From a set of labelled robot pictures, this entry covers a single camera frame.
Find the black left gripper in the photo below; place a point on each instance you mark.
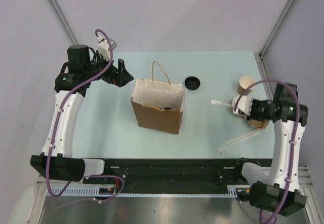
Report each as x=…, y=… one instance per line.
x=118, y=76

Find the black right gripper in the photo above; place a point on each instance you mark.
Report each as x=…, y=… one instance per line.
x=254, y=102

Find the brown cardboard cup carrier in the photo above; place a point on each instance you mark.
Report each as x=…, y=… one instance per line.
x=259, y=125

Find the white straw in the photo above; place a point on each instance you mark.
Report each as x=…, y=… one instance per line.
x=240, y=139
x=218, y=102

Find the brown paper bag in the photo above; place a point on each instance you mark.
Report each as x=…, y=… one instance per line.
x=150, y=96

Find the black plastic cup lid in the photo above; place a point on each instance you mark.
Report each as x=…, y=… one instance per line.
x=192, y=83

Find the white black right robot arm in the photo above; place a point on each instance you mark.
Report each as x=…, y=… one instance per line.
x=279, y=191

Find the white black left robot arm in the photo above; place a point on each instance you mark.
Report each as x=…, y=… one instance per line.
x=55, y=160

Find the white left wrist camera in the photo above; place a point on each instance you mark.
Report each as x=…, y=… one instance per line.
x=104, y=48

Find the white slotted cable duct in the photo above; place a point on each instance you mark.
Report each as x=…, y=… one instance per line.
x=102, y=191

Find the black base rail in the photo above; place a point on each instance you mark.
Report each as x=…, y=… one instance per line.
x=171, y=176

